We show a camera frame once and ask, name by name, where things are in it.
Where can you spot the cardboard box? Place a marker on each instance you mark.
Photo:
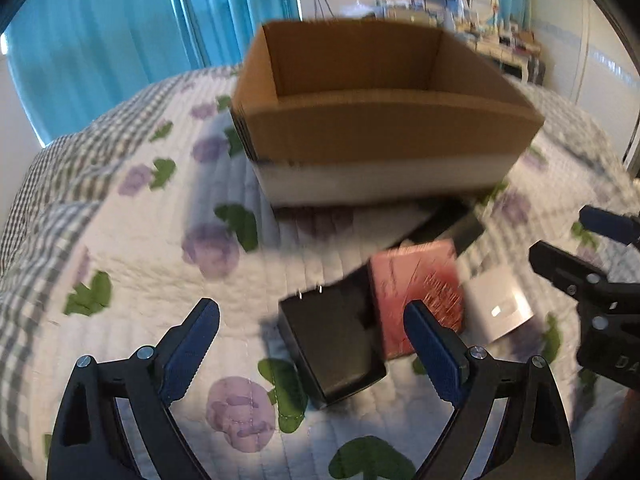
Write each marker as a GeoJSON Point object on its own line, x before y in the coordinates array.
{"type": "Point", "coordinates": [380, 125]}

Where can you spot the blue curtain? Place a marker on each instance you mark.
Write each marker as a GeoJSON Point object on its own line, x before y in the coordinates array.
{"type": "Point", "coordinates": [110, 30]}

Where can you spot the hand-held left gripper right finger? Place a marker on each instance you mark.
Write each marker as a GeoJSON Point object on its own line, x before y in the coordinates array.
{"type": "Point", "coordinates": [436, 357]}

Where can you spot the floral quilted blanket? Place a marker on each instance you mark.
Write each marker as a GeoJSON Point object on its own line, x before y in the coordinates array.
{"type": "Point", "coordinates": [125, 240]}

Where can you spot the white dressing table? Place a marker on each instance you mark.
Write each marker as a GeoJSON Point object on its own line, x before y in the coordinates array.
{"type": "Point", "coordinates": [515, 52]}

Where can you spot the silver flat box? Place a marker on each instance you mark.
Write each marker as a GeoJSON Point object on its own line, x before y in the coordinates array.
{"type": "Point", "coordinates": [495, 305]}

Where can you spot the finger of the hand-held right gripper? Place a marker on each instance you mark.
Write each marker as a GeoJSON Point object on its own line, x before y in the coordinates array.
{"type": "Point", "coordinates": [570, 269]}
{"type": "Point", "coordinates": [607, 224]}

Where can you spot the small black box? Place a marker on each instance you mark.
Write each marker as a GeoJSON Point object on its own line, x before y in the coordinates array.
{"type": "Point", "coordinates": [332, 342]}

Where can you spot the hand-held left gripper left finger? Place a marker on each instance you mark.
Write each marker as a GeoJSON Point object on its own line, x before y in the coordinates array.
{"type": "Point", "coordinates": [190, 352]}

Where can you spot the pink patterned box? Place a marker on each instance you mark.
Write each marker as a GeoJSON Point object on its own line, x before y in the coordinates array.
{"type": "Point", "coordinates": [417, 280]}

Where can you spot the black flat box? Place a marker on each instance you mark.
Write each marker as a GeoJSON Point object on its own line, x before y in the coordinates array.
{"type": "Point", "coordinates": [445, 227]}

